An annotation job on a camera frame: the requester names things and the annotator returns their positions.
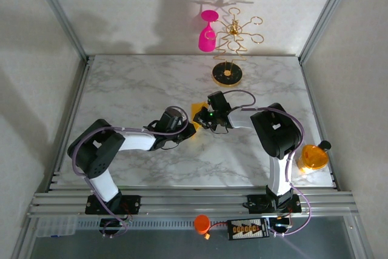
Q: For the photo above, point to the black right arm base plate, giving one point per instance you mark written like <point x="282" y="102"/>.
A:
<point x="257" y="203"/>

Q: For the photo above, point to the small black controller box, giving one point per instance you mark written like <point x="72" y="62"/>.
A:
<point x="280" y="224"/>
<point x="110" y="224"/>

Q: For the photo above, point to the aluminium mounting rail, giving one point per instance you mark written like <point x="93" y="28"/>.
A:
<point x="194" y="201"/>

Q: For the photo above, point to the yellow power connector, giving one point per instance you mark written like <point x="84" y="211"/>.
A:
<point x="207" y="236"/>

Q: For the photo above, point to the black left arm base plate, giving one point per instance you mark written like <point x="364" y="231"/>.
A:
<point x="130" y="203"/>

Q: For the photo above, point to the pink plastic wine glass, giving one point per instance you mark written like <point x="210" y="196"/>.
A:
<point x="206" y="43"/>

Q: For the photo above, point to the orange round push button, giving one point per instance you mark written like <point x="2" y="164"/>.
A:
<point x="202" y="224"/>

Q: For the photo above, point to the yellow paper sheet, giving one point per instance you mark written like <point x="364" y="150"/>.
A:
<point x="197" y="108"/>

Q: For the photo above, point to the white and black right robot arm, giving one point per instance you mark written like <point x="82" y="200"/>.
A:
<point x="277" y="131"/>

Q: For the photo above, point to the orange plastic wine glass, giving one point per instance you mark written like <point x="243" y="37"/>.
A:
<point x="313" y="159"/>

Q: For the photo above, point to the black power distribution board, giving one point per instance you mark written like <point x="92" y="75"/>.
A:
<point x="248" y="229"/>

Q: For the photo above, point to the clear plastic organizer box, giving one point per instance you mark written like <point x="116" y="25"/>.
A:
<point x="56" y="226"/>

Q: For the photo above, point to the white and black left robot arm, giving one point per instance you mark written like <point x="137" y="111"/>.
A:
<point x="94" y="156"/>

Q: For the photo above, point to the aluminium frame post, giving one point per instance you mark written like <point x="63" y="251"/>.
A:
<point x="325" y="13"/>
<point x="60" y="13"/>

